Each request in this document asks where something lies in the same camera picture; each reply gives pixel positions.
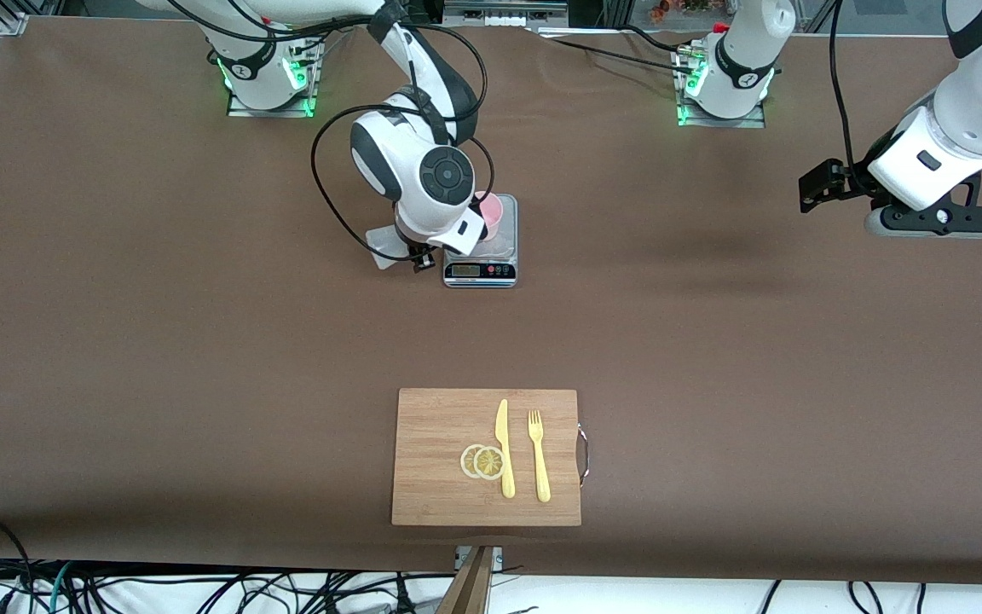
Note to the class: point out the yellow plastic fork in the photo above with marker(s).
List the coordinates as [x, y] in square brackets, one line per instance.
[540, 469]

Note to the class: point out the small metal mounting bracket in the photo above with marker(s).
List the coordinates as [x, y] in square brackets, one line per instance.
[498, 558]

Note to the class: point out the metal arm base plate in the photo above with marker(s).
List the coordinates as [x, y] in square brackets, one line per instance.
[755, 121]
[239, 109]

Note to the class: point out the yellow plastic knife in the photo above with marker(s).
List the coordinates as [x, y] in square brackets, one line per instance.
[504, 435]

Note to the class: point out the lemon slice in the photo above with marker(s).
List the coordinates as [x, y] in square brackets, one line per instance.
[489, 463]
[465, 461]

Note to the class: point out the pink plastic cup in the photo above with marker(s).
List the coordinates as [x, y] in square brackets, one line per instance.
[493, 213]

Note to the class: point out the wooden post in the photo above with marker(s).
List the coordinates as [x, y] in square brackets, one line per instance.
[470, 588]

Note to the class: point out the wooden cutting board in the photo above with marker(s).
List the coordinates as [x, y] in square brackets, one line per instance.
[431, 443]

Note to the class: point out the silver digital kitchen scale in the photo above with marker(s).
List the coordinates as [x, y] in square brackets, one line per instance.
[478, 271]

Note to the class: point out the metal corner bracket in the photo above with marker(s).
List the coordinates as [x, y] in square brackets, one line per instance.
[10, 22]

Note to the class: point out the white power strip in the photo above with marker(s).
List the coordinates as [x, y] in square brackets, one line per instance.
[504, 20]

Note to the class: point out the brown table cover sheet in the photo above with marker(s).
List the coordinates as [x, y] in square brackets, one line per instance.
[201, 426]

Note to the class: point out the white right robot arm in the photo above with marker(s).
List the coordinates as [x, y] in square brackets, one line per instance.
[423, 183]

